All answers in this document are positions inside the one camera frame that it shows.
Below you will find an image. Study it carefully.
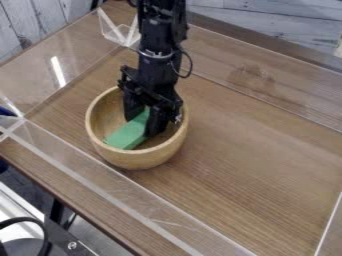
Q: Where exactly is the green rectangular block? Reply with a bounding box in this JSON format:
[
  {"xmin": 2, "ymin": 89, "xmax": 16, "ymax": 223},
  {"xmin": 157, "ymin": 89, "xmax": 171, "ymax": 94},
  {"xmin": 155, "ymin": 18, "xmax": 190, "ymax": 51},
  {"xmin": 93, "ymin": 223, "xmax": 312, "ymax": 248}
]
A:
[{"xmin": 103, "ymin": 108, "xmax": 150, "ymax": 150}]

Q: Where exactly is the black metal base plate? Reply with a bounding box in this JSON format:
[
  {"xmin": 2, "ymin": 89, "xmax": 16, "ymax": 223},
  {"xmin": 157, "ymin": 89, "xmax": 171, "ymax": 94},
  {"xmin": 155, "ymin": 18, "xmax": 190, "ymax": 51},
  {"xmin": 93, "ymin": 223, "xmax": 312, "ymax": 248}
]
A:
[{"xmin": 45, "ymin": 219, "xmax": 99, "ymax": 256}]

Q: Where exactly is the clear acrylic corner bracket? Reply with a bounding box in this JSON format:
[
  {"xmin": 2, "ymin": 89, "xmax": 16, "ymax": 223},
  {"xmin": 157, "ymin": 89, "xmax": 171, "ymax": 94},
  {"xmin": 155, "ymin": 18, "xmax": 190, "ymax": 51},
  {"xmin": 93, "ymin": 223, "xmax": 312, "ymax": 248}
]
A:
[{"xmin": 97, "ymin": 8, "xmax": 141, "ymax": 48}]

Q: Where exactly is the brown wooden bowl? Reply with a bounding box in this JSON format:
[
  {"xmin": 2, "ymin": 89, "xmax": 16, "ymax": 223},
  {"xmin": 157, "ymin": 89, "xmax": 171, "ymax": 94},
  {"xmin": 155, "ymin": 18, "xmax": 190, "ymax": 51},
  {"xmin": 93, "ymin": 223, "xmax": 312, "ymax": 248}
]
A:
[{"xmin": 85, "ymin": 86, "xmax": 190, "ymax": 170}]

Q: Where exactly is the black table leg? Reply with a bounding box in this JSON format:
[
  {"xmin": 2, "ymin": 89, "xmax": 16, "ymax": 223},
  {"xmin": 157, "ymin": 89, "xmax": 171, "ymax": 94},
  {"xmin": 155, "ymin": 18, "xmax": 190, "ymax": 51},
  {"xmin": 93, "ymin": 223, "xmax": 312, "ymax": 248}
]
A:
[{"xmin": 50, "ymin": 199, "xmax": 65, "ymax": 224}]

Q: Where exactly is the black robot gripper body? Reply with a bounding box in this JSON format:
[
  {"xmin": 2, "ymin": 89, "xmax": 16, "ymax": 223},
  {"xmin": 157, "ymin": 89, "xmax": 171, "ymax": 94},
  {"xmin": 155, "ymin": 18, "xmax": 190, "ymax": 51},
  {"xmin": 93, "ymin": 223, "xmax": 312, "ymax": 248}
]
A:
[{"xmin": 118, "ymin": 49, "xmax": 183, "ymax": 123}]

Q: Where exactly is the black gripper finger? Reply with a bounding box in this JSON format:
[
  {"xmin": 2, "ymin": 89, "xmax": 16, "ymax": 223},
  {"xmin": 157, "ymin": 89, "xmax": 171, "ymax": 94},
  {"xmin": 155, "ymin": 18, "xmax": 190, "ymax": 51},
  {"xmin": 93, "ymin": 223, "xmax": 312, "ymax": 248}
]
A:
[
  {"xmin": 146, "ymin": 104, "xmax": 169, "ymax": 137},
  {"xmin": 123, "ymin": 89, "xmax": 145, "ymax": 121}
]

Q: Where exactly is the clear acrylic tray wall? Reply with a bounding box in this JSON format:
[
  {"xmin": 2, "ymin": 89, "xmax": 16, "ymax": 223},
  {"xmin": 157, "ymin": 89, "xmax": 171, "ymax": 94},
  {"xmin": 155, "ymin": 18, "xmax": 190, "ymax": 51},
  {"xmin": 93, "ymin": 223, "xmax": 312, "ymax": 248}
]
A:
[{"xmin": 0, "ymin": 99, "xmax": 256, "ymax": 256}]

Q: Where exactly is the black cable loop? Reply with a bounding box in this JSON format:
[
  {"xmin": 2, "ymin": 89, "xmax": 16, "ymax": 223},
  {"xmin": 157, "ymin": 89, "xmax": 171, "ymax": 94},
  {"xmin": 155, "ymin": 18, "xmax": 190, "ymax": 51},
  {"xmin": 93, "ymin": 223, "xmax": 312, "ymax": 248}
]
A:
[{"xmin": 0, "ymin": 216, "xmax": 51, "ymax": 256}]

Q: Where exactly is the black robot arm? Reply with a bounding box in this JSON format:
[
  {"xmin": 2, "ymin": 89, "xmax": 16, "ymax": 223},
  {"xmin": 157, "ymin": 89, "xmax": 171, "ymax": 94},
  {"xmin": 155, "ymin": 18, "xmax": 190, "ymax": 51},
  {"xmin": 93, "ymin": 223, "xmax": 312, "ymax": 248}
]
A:
[{"xmin": 118, "ymin": 0, "xmax": 190, "ymax": 137}]

